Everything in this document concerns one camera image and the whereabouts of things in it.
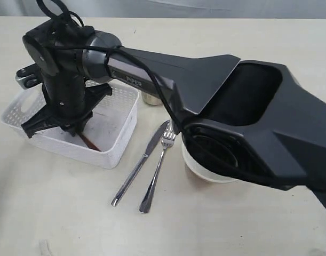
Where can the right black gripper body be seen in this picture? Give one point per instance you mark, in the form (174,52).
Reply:
(66,107)

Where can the brown wooden spoon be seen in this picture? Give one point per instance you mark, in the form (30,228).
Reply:
(87,142)

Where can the white perforated plastic basket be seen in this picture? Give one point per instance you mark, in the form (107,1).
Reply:
(109,129)

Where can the stainless steel cup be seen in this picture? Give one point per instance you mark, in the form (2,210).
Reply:
(150,100)

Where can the silver table knife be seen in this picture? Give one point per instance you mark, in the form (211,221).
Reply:
(149,148)

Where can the silver fork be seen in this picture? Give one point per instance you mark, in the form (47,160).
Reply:
(167,141)

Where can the pale green ceramic bowl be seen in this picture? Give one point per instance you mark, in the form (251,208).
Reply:
(200,171)

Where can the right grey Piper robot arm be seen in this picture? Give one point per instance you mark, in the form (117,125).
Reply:
(248,120)

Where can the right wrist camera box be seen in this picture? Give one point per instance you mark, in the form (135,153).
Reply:
(29,76)

